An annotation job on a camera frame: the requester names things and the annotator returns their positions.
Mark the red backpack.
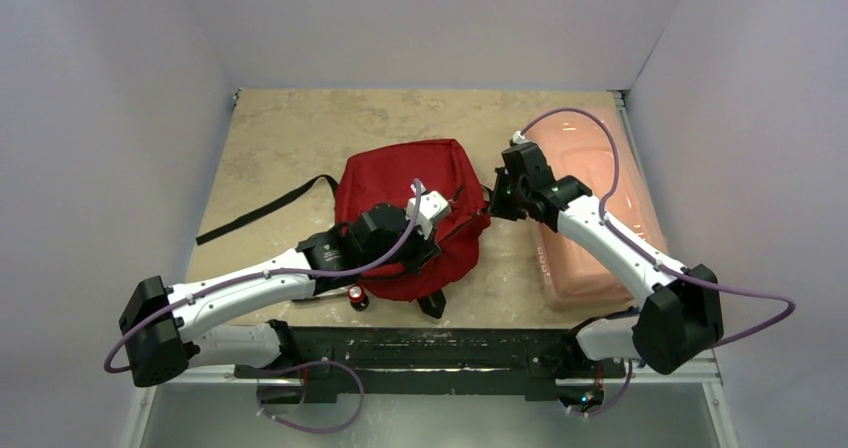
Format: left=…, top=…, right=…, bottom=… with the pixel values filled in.
left=185, top=139, right=490, bottom=318

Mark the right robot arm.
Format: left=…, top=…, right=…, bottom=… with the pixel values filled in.
left=489, top=142, right=723, bottom=375

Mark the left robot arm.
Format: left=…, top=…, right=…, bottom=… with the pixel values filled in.
left=104, top=196, right=450, bottom=387

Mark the pink plastic storage box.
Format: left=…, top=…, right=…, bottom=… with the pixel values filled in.
left=525, top=109, right=667, bottom=311

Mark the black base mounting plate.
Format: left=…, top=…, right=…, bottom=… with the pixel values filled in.
left=234, top=327, right=626, bottom=406

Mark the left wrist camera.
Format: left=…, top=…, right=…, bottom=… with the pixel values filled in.
left=405, top=191, right=451, bottom=240

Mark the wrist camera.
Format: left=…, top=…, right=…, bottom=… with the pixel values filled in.
left=405, top=191, right=451, bottom=240
left=509, top=130, right=529, bottom=146

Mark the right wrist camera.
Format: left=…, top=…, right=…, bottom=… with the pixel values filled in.
left=509, top=130, right=529, bottom=146

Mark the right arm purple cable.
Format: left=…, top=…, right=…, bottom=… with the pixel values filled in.
left=516, top=107, right=796, bottom=418

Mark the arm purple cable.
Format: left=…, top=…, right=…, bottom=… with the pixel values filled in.
left=516, top=107, right=796, bottom=418
left=103, top=178, right=367, bottom=434

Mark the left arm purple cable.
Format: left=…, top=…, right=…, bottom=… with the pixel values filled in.
left=103, top=178, right=367, bottom=434

